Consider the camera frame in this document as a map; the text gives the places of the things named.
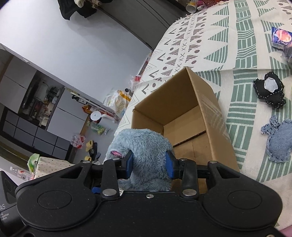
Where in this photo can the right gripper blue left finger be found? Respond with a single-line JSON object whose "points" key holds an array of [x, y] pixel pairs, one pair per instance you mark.
{"points": [[113, 170]]}

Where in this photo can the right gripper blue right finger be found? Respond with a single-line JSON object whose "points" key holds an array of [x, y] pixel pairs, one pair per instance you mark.
{"points": [[184, 172]]}

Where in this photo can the grey plush mouse toy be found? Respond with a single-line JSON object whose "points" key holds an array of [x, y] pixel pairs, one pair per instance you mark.
{"points": [[149, 162]]}

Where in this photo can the blue denim fabric toy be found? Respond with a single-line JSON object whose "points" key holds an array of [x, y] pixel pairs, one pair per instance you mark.
{"points": [[278, 145]]}

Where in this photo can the black fabric pouch toy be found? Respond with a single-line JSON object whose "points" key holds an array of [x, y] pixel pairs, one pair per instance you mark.
{"points": [[270, 89]]}

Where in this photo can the blue tissue packet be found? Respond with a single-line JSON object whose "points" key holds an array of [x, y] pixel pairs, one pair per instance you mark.
{"points": [[280, 38]]}

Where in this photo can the black items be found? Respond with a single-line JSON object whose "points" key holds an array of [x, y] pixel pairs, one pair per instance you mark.
{"points": [[287, 53]]}

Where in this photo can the white electric kettle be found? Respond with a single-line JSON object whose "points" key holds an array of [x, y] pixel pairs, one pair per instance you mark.
{"points": [[97, 116]]}

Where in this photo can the brown cardboard box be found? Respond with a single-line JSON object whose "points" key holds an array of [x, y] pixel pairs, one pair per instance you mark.
{"points": [[185, 111]]}

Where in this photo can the dotted tablecloth table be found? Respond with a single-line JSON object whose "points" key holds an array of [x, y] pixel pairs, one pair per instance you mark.
{"points": [[41, 166]]}

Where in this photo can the yellow white bag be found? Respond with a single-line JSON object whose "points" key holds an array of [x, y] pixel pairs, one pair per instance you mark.
{"points": [[117, 101]]}

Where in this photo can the patterned cream green blanket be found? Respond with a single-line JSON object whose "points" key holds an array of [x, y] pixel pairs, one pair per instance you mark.
{"points": [[229, 46]]}

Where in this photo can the hanging dark clothes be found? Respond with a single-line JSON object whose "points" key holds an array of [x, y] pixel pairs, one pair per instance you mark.
{"points": [[82, 7]]}

